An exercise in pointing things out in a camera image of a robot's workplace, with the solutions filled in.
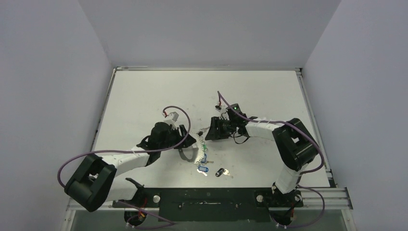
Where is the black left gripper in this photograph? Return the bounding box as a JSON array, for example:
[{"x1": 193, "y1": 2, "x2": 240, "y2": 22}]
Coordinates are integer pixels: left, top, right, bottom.
[{"x1": 159, "y1": 125, "x2": 196, "y2": 151}]

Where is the black key tag with key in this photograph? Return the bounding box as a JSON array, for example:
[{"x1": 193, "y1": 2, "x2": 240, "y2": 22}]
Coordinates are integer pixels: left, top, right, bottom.
[{"x1": 215, "y1": 168, "x2": 233, "y2": 178}]

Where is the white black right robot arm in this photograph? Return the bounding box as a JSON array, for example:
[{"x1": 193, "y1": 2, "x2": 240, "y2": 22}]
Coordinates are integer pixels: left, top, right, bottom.
[{"x1": 205, "y1": 103, "x2": 319, "y2": 206}]

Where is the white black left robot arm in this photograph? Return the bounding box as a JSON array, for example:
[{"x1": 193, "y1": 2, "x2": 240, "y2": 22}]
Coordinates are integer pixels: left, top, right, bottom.
[{"x1": 63, "y1": 122, "x2": 199, "y2": 212}]

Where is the blue key tag plain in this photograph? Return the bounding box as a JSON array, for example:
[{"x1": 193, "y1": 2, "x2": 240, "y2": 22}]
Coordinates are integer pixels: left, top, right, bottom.
[{"x1": 200, "y1": 154, "x2": 214, "y2": 165}]

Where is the blue key tag white label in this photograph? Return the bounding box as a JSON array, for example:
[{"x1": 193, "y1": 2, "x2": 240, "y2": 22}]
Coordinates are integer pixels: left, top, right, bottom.
[{"x1": 197, "y1": 166, "x2": 209, "y2": 177}]

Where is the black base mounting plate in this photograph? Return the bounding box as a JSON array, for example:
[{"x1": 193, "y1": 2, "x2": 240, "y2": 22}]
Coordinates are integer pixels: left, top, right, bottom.
[{"x1": 127, "y1": 187, "x2": 304, "y2": 222}]

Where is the aluminium table frame rail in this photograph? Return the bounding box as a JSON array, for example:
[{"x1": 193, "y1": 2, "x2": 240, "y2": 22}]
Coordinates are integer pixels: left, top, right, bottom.
[{"x1": 65, "y1": 187, "x2": 353, "y2": 211}]

